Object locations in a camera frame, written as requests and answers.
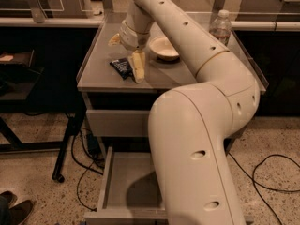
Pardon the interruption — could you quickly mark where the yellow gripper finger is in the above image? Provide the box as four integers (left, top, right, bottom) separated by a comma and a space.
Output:
129, 50, 145, 83
108, 34, 120, 46

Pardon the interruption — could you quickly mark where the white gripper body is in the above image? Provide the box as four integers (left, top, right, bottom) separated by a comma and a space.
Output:
119, 21, 150, 51

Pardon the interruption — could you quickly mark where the dark blue rxbar wrapper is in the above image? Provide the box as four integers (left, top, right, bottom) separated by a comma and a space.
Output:
110, 58, 133, 80

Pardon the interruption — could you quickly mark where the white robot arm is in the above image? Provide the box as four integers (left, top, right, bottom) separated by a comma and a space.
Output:
119, 0, 260, 225

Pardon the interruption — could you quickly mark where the grey drawer cabinet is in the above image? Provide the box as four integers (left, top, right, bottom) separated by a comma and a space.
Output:
76, 10, 269, 225

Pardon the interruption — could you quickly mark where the closed grey top drawer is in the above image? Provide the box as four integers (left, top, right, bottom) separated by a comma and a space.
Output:
86, 110, 149, 137

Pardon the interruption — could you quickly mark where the open grey middle drawer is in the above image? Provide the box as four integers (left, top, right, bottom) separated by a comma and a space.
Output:
84, 148, 253, 225

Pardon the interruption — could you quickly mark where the white paper bowl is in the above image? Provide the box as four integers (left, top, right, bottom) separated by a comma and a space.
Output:
149, 36, 179, 61

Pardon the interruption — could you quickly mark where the clear plastic water bottle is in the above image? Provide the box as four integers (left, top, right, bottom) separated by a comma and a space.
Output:
209, 9, 232, 45

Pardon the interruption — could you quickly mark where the dark side shelf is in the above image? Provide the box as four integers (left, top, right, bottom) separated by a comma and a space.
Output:
0, 50, 43, 102

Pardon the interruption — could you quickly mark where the dark shoe left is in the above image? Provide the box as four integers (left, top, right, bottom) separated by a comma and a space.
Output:
1, 191, 17, 206

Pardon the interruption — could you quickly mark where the dark shoe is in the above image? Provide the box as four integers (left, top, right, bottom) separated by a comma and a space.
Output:
1, 191, 17, 206
9, 200, 34, 225

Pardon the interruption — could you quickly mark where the dark shoe right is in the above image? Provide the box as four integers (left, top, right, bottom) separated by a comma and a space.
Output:
9, 200, 34, 225

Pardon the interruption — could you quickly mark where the black table leg frame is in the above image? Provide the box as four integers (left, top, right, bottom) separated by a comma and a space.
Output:
0, 112, 84, 183

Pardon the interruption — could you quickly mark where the black floor cable left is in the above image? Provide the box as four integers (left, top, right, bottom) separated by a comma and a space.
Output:
70, 128, 106, 212

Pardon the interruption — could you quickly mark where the black floor cable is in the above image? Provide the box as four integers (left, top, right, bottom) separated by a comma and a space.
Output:
70, 128, 106, 212
228, 152, 300, 225

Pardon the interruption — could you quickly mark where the black floor cable right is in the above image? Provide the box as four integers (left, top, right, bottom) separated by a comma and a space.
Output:
228, 152, 300, 225

